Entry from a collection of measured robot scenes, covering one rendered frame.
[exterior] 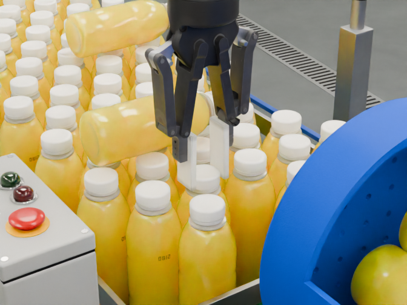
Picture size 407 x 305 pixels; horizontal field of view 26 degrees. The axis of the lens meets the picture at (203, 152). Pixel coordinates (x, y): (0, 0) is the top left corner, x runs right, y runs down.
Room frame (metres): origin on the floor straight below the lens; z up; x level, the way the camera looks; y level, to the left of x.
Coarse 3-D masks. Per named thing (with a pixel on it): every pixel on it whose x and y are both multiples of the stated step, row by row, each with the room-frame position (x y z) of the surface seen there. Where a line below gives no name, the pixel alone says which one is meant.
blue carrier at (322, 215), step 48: (336, 144) 0.69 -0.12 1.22; (384, 144) 0.67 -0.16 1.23; (288, 192) 0.67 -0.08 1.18; (336, 192) 0.65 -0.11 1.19; (384, 192) 0.74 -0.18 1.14; (288, 240) 0.65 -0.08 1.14; (336, 240) 0.71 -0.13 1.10; (384, 240) 0.75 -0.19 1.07; (288, 288) 0.63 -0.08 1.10; (336, 288) 0.71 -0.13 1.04
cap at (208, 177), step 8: (200, 168) 0.89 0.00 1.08; (208, 168) 0.89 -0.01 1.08; (216, 168) 0.89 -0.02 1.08; (200, 176) 0.87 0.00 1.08; (208, 176) 0.87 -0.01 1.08; (216, 176) 0.87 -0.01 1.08; (200, 184) 0.86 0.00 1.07; (208, 184) 0.86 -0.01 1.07; (216, 184) 0.87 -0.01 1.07; (200, 192) 0.86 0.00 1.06; (208, 192) 0.86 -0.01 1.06
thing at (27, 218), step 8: (24, 208) 0.75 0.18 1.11; (32, 208) 0.75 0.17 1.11; (16, 216) 0.73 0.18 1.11; (24, 216) 0.73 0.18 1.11; (32, 216) 0.73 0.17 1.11; (40, 216) 0.73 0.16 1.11; (16, 224) 0.72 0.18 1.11; (24, 224) 0.72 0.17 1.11; (32, 224) 0.72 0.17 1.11; (40, 224) 0.73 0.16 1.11
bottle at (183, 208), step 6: (186, 192) 0.88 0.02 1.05; (192, 192) 0.87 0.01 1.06; (210, 192) 0.86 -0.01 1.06; (216, 192) 0.87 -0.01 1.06; (222, 192) 0.88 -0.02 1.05; (180, 198) 0.88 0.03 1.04; (186, 198) 0.87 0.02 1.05; (180, 204) 0.87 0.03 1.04; (186, 204) 0.86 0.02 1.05; (228, 204) 0.88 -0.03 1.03; (180, 210) 0.86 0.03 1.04; (186, 210) 0.86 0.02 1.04; (228, 210) 0.87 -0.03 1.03; (180, 216) 0.86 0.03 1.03; (186, 216) 0.86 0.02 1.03; (228, 216) 0.87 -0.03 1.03; (186, 222) 0.85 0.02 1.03; (228, 222) 0.86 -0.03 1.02
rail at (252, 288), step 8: (256, 280) 0.80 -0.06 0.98; (240, 288) 0.79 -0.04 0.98; (248, 288) 0.79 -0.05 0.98; (256, 288) 0.80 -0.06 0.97; (216, 296) 0.78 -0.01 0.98; (224, 296) 0.78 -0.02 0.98; (232, 296) 0.78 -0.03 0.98; (240, 296) 0.79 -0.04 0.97; (248, 296) 0.79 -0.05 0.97; (256, 296) 0.80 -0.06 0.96; (200, 304) 0.76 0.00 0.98; (208, 304) 0.76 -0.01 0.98; (216, 304) 0.77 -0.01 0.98; (224, 304) 0.77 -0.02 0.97; (232, 304) 0.78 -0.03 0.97; (240, 304) 0.79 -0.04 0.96; (248, 304) 0.79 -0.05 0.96
